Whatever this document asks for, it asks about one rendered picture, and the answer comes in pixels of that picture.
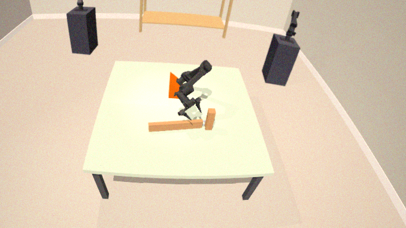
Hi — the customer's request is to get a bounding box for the wooden post with slot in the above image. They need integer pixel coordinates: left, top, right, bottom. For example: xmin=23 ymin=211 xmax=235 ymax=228
xmin=205 ymin=108 xmax=216 ymax=130

